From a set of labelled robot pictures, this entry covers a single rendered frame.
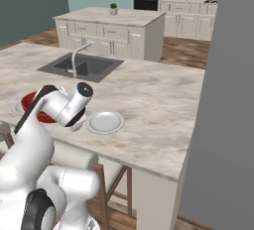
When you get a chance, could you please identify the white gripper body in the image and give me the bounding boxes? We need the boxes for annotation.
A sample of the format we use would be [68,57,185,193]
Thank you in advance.
[69,108,88,133]

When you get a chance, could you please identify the red bowl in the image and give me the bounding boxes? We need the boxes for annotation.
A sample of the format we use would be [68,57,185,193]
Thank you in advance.
[20,90,58,124]

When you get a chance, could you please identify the white round plate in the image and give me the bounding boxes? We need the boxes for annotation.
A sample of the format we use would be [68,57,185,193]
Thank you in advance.
[12,101,26,116]
[85,110,126,136]

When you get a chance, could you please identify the wooden stool with white cushion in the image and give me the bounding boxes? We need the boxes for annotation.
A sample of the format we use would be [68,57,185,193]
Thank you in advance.
[49,140,134,230]
[0,120,15,151]

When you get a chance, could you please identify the dark grey sink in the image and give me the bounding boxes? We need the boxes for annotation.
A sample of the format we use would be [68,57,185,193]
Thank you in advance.
[36,52,125,84]

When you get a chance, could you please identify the silver tap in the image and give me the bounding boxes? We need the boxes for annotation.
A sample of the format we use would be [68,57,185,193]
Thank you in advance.
[66,42,94,78]

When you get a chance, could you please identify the white island cupboards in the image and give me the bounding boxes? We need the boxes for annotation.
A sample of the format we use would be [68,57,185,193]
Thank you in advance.
[53,6,167,62]

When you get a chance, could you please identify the small green potted plant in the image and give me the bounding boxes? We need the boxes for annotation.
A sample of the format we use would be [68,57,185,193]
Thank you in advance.
[108,2,119,17]

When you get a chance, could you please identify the white cupboard run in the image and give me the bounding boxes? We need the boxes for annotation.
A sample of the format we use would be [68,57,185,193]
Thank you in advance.
[160,0,219,42]

